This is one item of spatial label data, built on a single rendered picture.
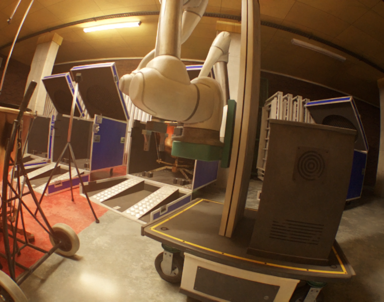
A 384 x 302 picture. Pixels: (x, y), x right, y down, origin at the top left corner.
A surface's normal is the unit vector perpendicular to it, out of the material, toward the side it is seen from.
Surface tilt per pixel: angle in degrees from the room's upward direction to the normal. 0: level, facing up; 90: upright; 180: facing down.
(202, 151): 90
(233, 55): 90
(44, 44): 90
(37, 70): 90
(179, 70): 77
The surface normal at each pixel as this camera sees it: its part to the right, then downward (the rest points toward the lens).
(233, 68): -0.05, 0.04
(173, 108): 0.42, 0.69
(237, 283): -0.42, -0.01
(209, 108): 0.57, 0.18
